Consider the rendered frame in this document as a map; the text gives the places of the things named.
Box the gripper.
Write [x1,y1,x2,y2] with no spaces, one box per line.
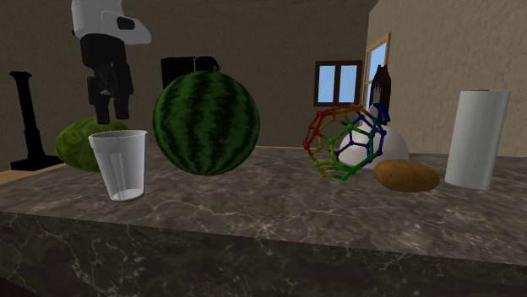
[79,33,134,126]

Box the green cabbage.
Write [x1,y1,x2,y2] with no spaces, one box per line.
[55,116,131,173]

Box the white jug with blue handle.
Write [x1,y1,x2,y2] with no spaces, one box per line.
[336,102,410,171]

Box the dark brown pointed bottle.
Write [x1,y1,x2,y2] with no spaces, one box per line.
[368,64,393,115]

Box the dark green striped watermelon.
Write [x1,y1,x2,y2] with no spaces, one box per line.
[152,68,261,177]

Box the brown framed window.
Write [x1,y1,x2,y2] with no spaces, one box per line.
[312,59,364,108]

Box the black box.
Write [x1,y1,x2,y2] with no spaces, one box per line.
[160,56,221,90]

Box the clear plastic cup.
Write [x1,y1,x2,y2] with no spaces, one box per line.
[88,129,149,203]

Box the rainbow wire polyhedron ball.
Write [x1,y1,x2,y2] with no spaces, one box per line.
[302,103,388,181]

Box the white paper towel roll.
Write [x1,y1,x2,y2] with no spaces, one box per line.
[443,89,513,192]

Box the black pedestal column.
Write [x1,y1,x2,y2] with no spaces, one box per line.
[9,70,65,172]

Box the brown potato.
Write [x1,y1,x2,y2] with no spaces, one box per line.
[372,159,441,194]

